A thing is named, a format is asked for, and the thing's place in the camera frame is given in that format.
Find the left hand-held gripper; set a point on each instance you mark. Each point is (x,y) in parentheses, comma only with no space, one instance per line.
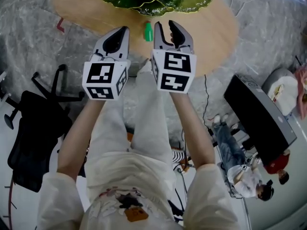
(98,73)

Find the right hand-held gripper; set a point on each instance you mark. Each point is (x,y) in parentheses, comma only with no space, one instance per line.
(177,62)

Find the small green bottle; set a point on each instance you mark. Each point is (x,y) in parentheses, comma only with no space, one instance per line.
(148,33)

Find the green leaf-shaped plate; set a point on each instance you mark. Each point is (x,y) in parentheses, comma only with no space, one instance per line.
(192,1)

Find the person's left forearm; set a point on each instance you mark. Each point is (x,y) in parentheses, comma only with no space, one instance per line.
(74,138)

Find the person's right forearm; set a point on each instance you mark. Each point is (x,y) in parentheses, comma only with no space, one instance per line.
(192,130)

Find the person's right hand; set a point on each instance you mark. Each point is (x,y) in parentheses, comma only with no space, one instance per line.
(172,37)

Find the person's white right shoe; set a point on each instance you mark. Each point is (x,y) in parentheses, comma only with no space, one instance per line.
(144,68)

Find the person's light grey trousers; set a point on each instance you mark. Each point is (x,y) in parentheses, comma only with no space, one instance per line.
(146,109)

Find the grey round seat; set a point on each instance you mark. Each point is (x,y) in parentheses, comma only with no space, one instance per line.
(275,73)

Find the large black monitor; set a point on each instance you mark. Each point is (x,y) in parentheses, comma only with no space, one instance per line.
(254,116)

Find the black white striped cloth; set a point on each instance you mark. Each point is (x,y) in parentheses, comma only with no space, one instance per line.
(178,156)

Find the black office chair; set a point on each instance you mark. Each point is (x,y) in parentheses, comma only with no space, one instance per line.
(31,133)

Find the white printed cushion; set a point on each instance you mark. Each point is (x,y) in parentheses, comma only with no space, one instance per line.
(286,92)

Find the person's cream shirt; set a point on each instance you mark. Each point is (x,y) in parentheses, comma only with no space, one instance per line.
(124,169)

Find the orange stool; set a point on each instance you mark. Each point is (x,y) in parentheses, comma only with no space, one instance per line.
(185,164)

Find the pink plush toy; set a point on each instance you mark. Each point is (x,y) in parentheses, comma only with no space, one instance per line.
(302,87)

